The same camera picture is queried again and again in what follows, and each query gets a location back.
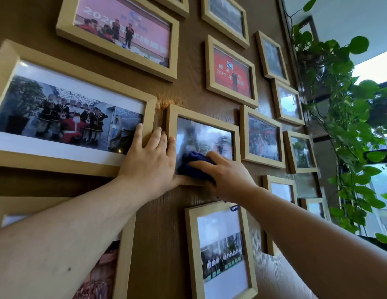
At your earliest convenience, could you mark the group of wooden picture frames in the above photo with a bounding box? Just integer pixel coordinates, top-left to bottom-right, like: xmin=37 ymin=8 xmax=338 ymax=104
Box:
xmin=0 ymin=0 xmax=333 ymax=299

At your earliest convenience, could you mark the person's right forearm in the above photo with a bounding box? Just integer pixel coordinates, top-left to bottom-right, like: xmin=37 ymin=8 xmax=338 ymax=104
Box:
xmin=237 ymin=186 xmax=387 ymax=299

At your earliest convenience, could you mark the small blurry-photo wooden frame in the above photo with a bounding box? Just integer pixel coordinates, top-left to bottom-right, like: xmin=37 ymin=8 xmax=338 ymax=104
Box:
xmin=164 ymin=104 xmax=242 ymax=187

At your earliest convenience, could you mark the bright window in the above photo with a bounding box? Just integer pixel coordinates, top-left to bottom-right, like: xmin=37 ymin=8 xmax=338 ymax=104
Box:
xmin=351 ymin=48 xmax=387 ymax=240

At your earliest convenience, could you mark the person's left hand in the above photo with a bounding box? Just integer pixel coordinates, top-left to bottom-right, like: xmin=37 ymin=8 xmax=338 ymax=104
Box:
xmin=117 ymin=123 xmax=189 ymax=203

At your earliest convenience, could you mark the person's left forearm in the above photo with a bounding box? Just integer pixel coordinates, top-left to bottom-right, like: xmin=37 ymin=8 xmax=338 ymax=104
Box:
xmin=0 ymin=177 xmax=147 ymax=299

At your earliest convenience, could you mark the green trailing pothos plant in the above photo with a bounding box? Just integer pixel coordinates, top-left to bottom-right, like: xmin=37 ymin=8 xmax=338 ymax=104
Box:
xmin=287 ymin=0 xmax=387 ymax=245

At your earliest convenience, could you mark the person's right hand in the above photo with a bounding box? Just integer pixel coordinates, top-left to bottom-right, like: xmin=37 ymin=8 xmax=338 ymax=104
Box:
xmin=188 ymin=151 xmax=260 ymax=206

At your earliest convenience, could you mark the dark blue cleaning cloth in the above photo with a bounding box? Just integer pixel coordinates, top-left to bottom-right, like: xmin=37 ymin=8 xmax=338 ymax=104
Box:
xmin=176 ymin=151 xmax=217 ymax=186

